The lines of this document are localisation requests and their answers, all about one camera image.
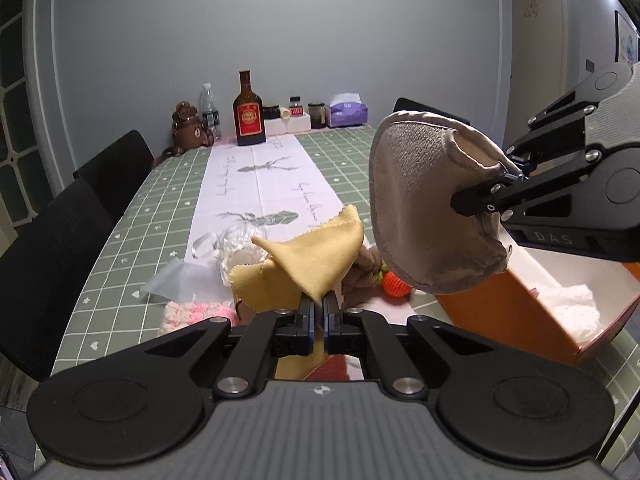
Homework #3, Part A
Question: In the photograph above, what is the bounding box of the beige fabric pad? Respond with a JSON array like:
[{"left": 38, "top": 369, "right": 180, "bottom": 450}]
[{"left": 369, "top": 111, "right": 521, "bottom": 295}]

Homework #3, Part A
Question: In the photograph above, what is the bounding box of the pink white knitted piece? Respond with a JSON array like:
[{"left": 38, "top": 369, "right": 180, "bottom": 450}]
[{"left": 159, "top": 301, "right": 240, "bottom": 337}]

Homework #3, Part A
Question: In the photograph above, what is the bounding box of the white flat box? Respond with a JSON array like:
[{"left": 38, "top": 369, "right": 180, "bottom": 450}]
[{"left": 263, "top": 114, "right": 312, "bottom": 136}]

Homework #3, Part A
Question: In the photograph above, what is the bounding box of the white printed table runner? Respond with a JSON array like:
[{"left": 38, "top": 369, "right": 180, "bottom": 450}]
[{"left": 185, "top": 132, "right": 353, "bottom": 267}]

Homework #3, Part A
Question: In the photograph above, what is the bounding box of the cream door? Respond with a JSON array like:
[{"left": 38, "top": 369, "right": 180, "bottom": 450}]
[{"left": 510, "top": 0, "right": 568, "bottom": 148}]

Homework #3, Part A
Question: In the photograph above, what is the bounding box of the brown plush cloth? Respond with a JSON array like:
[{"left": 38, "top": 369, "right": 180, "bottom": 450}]
[{"left": 341, "top": 245, "right": 388, "bottom": 311}]

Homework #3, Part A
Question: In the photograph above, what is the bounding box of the light blue sheer cloth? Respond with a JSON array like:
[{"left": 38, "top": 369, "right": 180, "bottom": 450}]
[{"left": 142, "top": 259, "right": 223, "bottom": 302}]

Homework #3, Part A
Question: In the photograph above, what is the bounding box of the clear plastic water bottle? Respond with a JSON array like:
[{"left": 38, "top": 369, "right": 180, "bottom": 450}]
[{"left": 200, "top": 83, "right": 222, "bottom": 141}]

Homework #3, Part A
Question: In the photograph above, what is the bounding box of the orange crochet carrot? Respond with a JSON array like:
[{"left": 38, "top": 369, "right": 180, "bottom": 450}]
[{"left": 375, "top": 267, "right": 412, "bottom": 297}]

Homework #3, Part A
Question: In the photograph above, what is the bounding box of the brown bear shaped bottle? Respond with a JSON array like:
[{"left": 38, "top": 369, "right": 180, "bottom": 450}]
[{"left": 160, "top": 101, "right": 214, "bottom": 158}]

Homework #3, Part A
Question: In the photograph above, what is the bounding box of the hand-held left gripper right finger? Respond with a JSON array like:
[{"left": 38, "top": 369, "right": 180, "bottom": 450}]
[{"left": 323, "top": 296, "right": 506, "bottom": 400}]

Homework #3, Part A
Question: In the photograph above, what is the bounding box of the clear bag with white yarn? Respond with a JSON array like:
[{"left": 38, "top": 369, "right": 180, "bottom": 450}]
[{"left": 187, "top": 222, "right": 273, "bottom": 288}]

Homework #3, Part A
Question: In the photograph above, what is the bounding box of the brown liquor bottle red label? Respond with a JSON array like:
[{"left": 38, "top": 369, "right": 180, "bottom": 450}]
[{"left": 233, "top": 70, "right": 265, "bottom": 147}]

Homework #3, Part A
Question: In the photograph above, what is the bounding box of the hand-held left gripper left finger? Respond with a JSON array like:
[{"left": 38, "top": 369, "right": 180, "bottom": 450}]
[{"left": 134, "top": 296, "right": 317, "bottom": 401}]

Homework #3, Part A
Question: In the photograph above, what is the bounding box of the white lace cloth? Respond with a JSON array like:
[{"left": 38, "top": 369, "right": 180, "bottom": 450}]
[{"left": 532, "top": 282, "right": 603, "bottom": 343}]

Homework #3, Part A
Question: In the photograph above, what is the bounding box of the purple tissue box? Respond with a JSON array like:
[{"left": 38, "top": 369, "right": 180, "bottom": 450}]
[{"left": 327, "top": 93, "right": 369, "bottom": 128}]

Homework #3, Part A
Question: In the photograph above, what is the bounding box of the yellow cloth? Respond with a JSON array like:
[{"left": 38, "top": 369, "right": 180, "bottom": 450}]
[{"left": 228, "top": 204, "right": 364, "bottom": 381}]

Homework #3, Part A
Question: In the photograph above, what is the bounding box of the glass panel door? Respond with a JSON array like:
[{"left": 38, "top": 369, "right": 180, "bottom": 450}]
[{"left": 0, "top": 0, "right": 47, "bottom": 228}]

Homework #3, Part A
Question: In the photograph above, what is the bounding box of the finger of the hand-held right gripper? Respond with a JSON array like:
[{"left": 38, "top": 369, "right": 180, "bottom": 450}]
[
  {"left": 451, "top": 157, "right": 608, "bottom": 226},
  {"left": 506, "top": 76, "right": 603, "bottom": 176}
]

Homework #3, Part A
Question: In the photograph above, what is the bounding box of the framed wall picture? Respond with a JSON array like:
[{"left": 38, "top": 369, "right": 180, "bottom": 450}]
[{"left": 614, "top": 10, "right": 640, "bottom": 66}]

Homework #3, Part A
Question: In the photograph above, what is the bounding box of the orange cardboard box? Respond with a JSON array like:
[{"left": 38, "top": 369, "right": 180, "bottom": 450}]
[{"left": 435, "top": 247, "right": 640, "bottom": 367}]

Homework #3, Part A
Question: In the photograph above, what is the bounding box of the dark red cloth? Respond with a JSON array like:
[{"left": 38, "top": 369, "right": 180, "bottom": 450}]
[{"left": 305, "top": 355, "right": 351, "bottom": 381}]

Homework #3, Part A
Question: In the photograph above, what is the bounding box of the black chair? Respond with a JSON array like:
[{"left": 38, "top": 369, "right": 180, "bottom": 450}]
[
  {"left": 73, "top": 130, "right": 155, "bottom": 222},
  {"left": 0, "top": 180, "right": 116, "bottom": 382},
  {"left": 393, "top": 97, "right": 471, "bottom": 127}
]

